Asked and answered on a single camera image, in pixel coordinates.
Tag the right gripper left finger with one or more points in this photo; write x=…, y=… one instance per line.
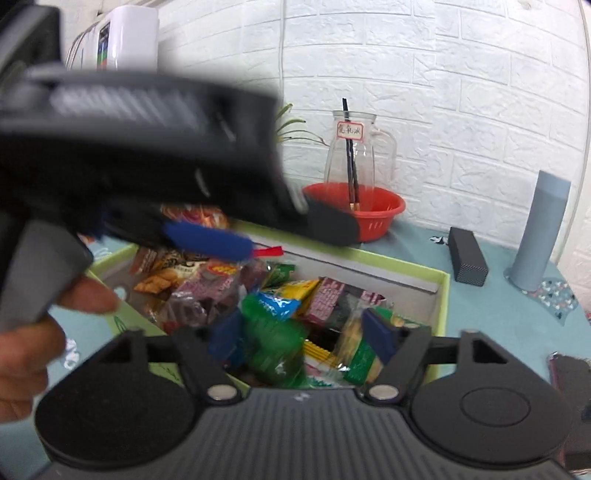
x=203, y=352

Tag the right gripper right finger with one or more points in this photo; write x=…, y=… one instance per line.
x=402, y=351

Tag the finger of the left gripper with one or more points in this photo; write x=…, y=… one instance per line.
x=216, y=243
x=329, y=225

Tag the green candy packet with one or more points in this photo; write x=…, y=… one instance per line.
x=274, y=348

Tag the person left hand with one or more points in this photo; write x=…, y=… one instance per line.
x=27, y=351

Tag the black stir stick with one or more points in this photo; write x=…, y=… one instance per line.
x=350, y=132

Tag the red plastic basket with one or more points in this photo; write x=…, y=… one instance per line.
x=377, y=210

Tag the clear glass pitcher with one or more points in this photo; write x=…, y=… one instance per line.
x=375, y=151

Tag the green cardboard snack box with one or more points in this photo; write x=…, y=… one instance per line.
x=325, y=289

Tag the black rectangular box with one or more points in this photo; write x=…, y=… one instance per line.
x=468, y=261

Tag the glass vase with green plant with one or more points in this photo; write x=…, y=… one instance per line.
x=290, y=128

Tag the white water purifier appliance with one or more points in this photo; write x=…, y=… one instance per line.
x=126, y=38

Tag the grey cylinder speaker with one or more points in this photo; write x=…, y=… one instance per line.
x=542, y=228

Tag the dark smartphone on table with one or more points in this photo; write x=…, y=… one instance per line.
x=571, y=376

